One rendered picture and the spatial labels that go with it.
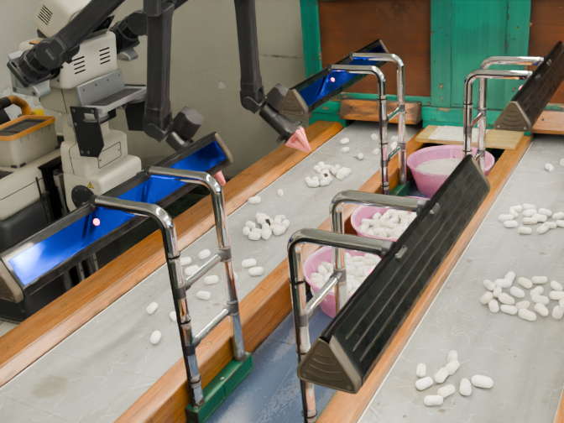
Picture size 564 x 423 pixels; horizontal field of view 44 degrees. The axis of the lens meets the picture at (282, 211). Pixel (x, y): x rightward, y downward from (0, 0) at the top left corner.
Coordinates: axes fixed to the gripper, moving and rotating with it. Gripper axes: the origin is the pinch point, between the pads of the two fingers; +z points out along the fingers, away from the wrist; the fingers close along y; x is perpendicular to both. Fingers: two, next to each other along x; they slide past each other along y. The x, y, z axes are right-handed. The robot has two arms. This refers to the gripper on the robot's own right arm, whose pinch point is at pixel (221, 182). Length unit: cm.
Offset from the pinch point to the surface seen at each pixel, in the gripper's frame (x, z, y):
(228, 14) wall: 53, -83, 160
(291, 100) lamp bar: -30.9, 0.4, 6.8
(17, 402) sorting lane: 4, 11, -84
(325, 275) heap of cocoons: -19.3, 37.6, -20.9
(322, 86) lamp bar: -32.2, 2.1, 21.0
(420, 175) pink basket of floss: -21, 39, 43
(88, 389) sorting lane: -3, 19, -75
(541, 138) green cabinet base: -38, 61, 88
